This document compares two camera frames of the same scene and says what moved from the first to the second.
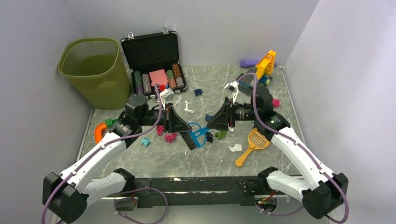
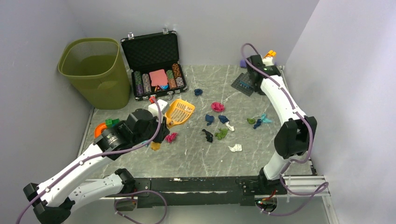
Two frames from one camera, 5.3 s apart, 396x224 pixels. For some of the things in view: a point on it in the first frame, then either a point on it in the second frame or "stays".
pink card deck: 159,77 stays
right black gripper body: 242,112 to 258,90
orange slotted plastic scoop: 258,141 to 177,114
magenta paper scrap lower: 170,138 stays
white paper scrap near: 237,147 stays
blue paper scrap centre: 208,118 stays
